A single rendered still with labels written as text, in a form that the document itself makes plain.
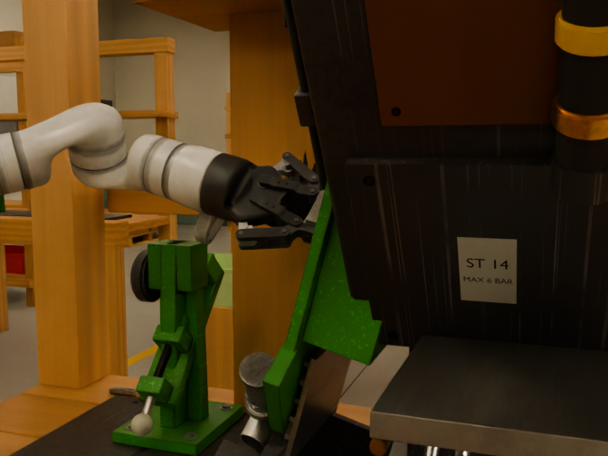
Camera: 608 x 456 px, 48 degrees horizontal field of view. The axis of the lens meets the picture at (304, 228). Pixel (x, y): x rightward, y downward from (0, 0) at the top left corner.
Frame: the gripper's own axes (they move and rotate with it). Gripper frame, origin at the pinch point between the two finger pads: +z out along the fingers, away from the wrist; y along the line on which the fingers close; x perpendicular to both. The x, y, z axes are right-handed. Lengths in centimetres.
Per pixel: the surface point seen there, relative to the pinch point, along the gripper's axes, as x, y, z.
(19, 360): 320, 40, -241
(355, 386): 300, 96, -39
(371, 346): -3.3, -14.1, 10.7
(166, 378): 24.8, -16.5, -18.1
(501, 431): -19.9, -23.8, 22.7
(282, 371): -2.6, -19.2, 3.9
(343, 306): -5.2, -12.1, 7.1
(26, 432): 36, -29, -38
